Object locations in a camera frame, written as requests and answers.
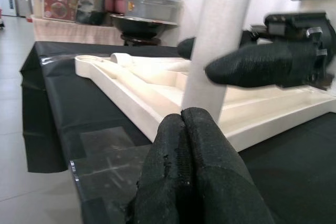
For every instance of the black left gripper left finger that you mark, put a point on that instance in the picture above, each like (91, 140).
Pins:
(162, 182)

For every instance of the white appliance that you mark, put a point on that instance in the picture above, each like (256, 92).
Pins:
(10, 3)

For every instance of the clear container green lid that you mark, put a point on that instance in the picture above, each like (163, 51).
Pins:
(152, 6)

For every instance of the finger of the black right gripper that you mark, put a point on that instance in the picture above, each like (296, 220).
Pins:
(257, 66)
(187, 49)

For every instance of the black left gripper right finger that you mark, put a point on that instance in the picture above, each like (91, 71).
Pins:
(223, 187)

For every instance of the white plastic table leg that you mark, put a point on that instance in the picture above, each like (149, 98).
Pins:
(220, 24)

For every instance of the black tablecloth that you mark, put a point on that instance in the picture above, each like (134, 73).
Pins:
(78, 103)

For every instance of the red printed box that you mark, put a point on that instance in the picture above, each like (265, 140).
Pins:
(61, 3)

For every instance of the clear plastic bag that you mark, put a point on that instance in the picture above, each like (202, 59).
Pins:
(52, 60)

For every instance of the pink plastic cup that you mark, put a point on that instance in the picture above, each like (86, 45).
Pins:
(109, 1)
(119, 1)

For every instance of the clear tape patch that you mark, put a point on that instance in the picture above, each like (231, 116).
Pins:
(110, 150)

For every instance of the pink checked cloth table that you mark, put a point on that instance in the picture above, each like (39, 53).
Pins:
(73, 32)

